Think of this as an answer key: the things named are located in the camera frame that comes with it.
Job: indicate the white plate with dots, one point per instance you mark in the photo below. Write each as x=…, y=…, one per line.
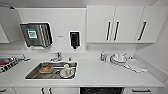
x=71, y=74

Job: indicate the steel paper towel dispenser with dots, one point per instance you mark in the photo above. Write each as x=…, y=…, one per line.
x=33, y=34

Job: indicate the chrome sink faucet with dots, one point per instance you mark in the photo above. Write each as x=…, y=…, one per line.
x=56, y=57

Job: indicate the white cup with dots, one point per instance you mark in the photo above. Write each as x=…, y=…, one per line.
x=66, y=69

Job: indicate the stack of white dishes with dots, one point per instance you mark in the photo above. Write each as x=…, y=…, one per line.
x=118, y=59

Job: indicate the black soap dispenser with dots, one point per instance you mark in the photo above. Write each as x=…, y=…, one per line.
x=74, y=39

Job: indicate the orange bowl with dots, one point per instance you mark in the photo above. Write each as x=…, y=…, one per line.
x=46, y=69

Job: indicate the steel kitchen sink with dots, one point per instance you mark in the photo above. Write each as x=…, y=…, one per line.
x=31, y=75

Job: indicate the red kitchen item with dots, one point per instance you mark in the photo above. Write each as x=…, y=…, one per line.
x=3, y=62

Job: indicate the white dish cloth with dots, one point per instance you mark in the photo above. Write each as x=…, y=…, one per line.
x=136, y=66

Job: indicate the white wall cabinet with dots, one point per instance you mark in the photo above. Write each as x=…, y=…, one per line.
x=96, y=23
x=8, y=26

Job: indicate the stainless steel dishwasher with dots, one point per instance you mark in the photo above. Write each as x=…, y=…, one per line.
x=101, y=90

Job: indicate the blue dish soap bottle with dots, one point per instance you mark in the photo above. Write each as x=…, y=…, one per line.
x=103, y=56

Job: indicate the white base cabinet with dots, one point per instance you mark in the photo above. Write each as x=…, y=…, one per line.
x=33, y=90

